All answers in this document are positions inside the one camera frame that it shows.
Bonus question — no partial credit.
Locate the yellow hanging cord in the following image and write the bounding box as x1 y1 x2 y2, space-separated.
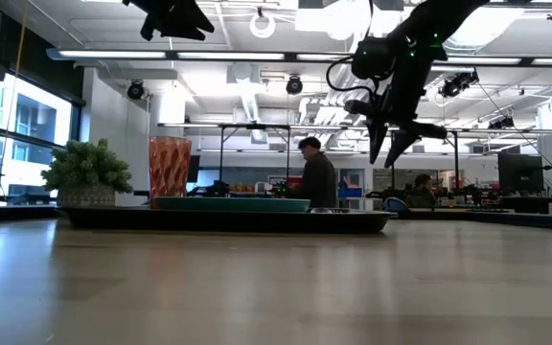
0 0 31 202

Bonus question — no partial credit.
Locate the seated person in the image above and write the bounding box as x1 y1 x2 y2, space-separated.
402 172 439 209

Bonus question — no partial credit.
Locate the black aluminium table frame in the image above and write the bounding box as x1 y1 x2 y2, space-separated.
0 204 552 232

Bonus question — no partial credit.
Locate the black frame workstation stand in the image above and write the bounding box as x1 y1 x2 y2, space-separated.
389 127 460 193
218 123 291 183

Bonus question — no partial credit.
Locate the teal round plate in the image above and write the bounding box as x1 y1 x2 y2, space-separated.
153 195 311 214

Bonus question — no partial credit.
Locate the blue office chair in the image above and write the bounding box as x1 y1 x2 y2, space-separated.
381 195 411 215

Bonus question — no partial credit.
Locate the long ceiling light fixture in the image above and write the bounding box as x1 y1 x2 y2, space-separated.
45 47 552 67

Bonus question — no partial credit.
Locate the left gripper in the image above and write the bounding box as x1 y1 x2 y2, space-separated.
122 0 216 42

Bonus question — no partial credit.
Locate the green potted plant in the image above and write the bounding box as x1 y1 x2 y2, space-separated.
40 138 133 208

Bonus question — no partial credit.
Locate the black plastic tray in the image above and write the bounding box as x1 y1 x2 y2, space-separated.
57 205 399 235

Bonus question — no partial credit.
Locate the black computer monitor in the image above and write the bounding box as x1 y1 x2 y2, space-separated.
497 151 545 194

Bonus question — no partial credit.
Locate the small dark monitor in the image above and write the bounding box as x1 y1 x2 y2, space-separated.
187 154 202 184

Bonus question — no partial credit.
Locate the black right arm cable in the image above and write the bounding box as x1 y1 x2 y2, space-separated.
325 56 379 103

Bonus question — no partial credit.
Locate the standing person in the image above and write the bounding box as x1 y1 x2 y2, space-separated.
288 136 338 210

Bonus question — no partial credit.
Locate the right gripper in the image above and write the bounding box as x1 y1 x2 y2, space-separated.
344 85 449 169

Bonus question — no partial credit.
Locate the white hanging ring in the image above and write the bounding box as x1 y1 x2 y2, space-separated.
249 11 277 39

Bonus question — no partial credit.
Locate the white ventilation duct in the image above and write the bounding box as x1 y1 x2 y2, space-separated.
225 61 270 145

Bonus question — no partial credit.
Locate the large window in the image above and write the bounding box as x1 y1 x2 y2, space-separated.
0 71 83 207

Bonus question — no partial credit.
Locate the red translucent plastic cup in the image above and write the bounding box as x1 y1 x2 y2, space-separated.
149 136 194 208

